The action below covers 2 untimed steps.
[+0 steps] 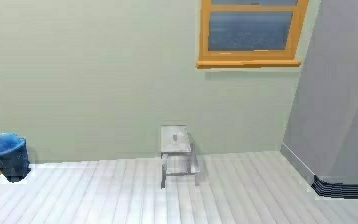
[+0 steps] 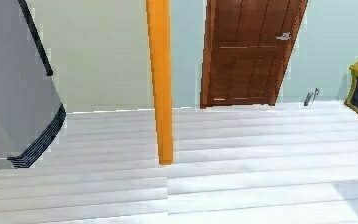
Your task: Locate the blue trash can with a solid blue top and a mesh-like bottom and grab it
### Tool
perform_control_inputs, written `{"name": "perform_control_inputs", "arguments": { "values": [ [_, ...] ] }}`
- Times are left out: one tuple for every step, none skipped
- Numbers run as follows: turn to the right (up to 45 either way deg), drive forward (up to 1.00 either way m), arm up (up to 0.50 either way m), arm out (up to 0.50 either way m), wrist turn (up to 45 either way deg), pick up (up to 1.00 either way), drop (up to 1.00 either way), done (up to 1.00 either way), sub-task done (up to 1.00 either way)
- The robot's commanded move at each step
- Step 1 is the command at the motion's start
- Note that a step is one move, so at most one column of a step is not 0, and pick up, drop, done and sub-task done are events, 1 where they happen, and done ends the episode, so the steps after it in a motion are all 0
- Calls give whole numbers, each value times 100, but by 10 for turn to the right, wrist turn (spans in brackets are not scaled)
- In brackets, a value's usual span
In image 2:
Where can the small grey door stopper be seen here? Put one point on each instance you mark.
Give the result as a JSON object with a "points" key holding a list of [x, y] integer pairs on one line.
{"points": [[310, 97]]}

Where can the orange post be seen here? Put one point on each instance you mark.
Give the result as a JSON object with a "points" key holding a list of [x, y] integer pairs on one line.
{"points": [[162, 83]]}

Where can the brown wooden door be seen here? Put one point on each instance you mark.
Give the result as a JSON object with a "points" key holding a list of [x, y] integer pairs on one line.
{"points": [[247, 56]]}

